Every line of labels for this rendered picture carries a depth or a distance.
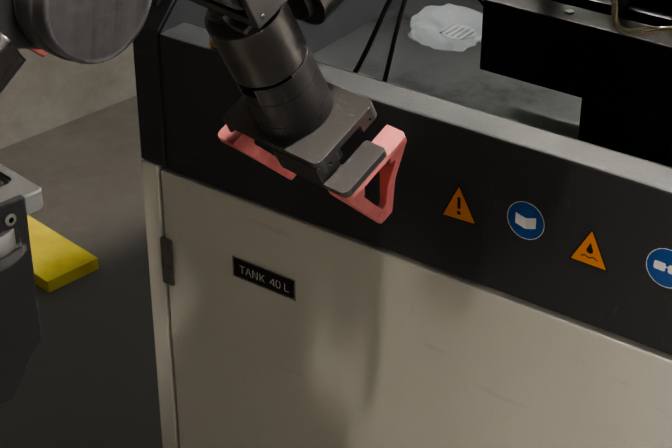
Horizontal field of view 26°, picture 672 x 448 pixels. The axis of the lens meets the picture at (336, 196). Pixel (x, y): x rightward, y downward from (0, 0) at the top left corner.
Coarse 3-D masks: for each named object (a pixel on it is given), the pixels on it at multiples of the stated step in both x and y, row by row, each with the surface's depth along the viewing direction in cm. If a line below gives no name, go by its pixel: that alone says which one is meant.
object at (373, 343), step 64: (192, 192) 157; (192, 256) 161; (256, 256) 155; (320, 256) 149; (384, 256) 144; (192, 320) 166; (256, 320) 159; (320, 320) 153; (384, 320) 147; (448, 320) 142; (512, 320) 137; (576, 320) 133; (192, 384) 171; (256, 384) 164; (320, 384) 157; (384, 384) 151; (448, 384) 146; (512, 384) 140; (576, 384) 136; (640, 384) 131
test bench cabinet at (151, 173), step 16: (144, 160) 159; (144, 176) 160; (160, 176) 159; (144, 192) 161; (160, 192) 160; (160, 208) 161; (160, 224) 162; (160, 256) 164; (160, 272) 166; (160, 288) 167; (160, 304) 168; (160, 320) 169; (160, 336) 170; (160, 352) 172; (160, 368) 173; (160, 384) 174; (160, 400) 176; (160, 416) 177; (176, 416) 176; (176, 432) 177
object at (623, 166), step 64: (192, 64) 148; (320, 64) 143; (192, 128) 152; (448, 128) 132; (512, 128) 131; (256, 192) 151; (320, 192) 145; (512, 192) 131; (576, 192) 127; (640, 192) 123; (448, 256) 139; (512, 256) 134; (640, 256) 125; (640, 320) 128
